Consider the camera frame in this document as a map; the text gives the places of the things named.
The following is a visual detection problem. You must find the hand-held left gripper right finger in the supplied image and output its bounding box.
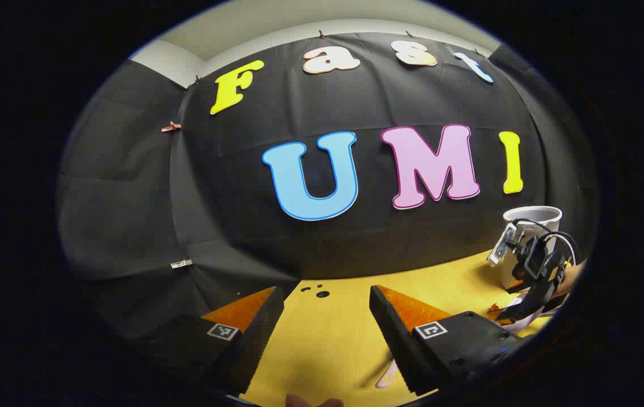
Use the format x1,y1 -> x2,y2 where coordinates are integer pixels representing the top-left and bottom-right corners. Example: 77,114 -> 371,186
369,284 -> 529,396

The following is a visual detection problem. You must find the small pale purple broom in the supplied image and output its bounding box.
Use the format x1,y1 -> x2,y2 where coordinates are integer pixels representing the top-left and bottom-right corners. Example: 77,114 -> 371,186
375,358 -> 400,389

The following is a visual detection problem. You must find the black backdrop cloth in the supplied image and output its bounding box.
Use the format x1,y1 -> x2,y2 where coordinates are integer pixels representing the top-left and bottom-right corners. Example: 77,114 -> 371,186
56,31 -> 599,362

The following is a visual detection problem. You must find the yellow wooden desktop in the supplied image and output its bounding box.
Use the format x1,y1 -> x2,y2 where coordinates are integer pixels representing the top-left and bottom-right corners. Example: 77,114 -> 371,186
240,249 -> 588,407

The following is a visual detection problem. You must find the pale purple dustpan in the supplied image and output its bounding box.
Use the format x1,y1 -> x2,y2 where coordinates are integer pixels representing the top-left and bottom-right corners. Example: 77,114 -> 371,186
494,297 -> 563,333

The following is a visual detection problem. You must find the white ribbed garbage bin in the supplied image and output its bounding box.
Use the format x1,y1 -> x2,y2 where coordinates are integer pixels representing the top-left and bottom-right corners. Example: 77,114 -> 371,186
502,206 -> 564,290

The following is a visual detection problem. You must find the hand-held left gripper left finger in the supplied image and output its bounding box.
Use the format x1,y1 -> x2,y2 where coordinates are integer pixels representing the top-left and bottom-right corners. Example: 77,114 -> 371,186
124,285 -> 286,399

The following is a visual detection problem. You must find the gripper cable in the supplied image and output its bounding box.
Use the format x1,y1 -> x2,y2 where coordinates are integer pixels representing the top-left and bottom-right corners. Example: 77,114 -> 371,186
516,218 -> 581,266

